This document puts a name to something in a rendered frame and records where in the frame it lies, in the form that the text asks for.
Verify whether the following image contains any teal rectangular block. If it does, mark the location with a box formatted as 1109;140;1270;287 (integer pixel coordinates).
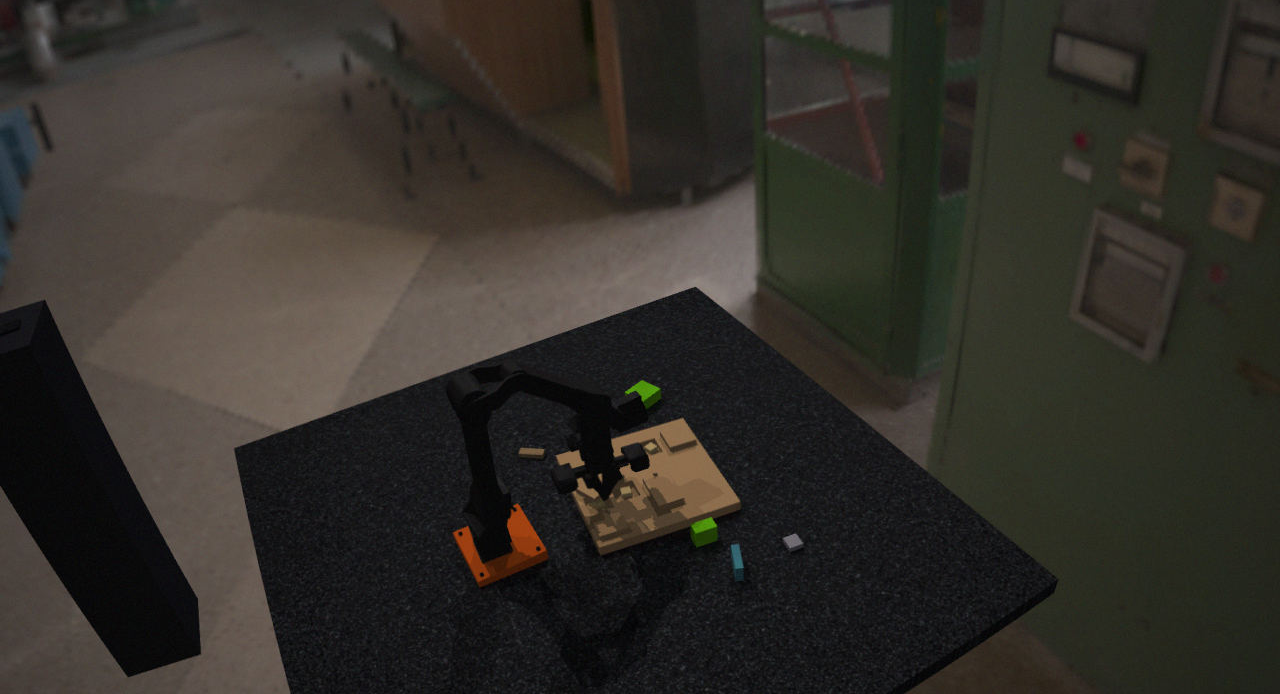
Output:
731;544;744;581

